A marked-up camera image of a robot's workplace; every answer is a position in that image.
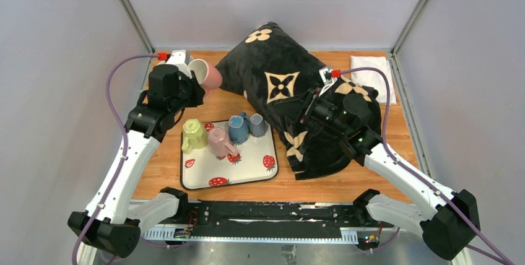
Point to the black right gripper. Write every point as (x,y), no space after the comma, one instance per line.
(303,104)

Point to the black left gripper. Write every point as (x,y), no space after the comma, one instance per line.
(195,92)

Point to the pink round mug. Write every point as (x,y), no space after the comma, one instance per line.
(208,77)

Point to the green octagonal mug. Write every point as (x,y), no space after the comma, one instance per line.
(194,136)

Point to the pink octagonal mug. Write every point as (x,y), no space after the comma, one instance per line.
(220,144)

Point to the white strawberry tray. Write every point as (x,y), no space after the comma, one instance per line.
(256,161)

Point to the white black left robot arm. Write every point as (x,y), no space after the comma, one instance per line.
(108,223)

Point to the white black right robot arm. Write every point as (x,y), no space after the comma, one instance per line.
(445,220)

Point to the grey blue dotted mug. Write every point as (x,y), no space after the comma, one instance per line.
(257,125)

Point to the black floral plush blanket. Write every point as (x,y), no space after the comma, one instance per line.
(269,65)

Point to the white folded cloth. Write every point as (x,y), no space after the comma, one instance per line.
(372,78)

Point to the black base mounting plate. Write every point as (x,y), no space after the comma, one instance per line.
(270,222)

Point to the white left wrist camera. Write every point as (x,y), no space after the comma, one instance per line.
(181,59)

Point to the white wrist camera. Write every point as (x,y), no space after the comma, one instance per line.
(327,78)
(181,59)

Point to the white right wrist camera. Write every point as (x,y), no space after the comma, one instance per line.
(327,78)

